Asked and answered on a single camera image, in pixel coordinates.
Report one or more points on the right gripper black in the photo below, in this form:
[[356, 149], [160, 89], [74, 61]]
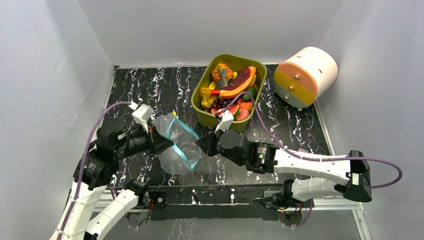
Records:
[[212, 145]]

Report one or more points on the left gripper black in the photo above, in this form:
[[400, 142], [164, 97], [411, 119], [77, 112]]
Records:
[[156, 143]]

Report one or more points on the clear zip top bag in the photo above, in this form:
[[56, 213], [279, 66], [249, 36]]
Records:
[[183, 156]]

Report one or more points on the watermelon slice toy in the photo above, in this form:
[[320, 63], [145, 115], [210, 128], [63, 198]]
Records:
[[234, 110]]

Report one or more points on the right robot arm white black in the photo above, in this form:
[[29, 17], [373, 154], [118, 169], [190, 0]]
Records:
[[346, 176]]

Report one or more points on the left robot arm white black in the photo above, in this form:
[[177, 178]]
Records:
[[114, 142]]

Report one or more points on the purple grape bunch toy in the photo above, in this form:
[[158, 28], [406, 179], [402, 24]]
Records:
[[221, 103]]

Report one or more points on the peach toy with leaf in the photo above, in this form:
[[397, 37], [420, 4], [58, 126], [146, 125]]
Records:
[[243, 114]]

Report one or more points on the red chili toy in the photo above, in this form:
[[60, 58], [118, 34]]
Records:
[[214, 92]]

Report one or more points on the peach toy upper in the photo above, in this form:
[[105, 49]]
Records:
[[247, 105]]

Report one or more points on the grey fish toy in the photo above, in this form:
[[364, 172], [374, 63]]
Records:
[[222, 82]]

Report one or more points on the olive green plastic bin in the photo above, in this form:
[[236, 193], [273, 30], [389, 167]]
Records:
[[237, 63]]

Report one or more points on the green avocado toy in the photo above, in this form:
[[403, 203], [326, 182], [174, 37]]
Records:
[[252, 91]]

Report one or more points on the pink cube block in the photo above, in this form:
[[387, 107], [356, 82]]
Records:
[[302, 150]]

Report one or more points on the round pastel drawer cabinet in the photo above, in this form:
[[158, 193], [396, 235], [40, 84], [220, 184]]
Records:
[[305, 76]]

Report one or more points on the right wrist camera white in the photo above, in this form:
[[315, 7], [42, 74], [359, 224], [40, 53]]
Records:
[[225, 119]]

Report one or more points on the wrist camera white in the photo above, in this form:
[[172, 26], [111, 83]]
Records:
[[225, 119], [141, 114]]

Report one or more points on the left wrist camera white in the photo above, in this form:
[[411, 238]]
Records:
[[141, 114]]

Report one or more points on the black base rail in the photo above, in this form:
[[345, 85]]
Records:
[[265, 201]]

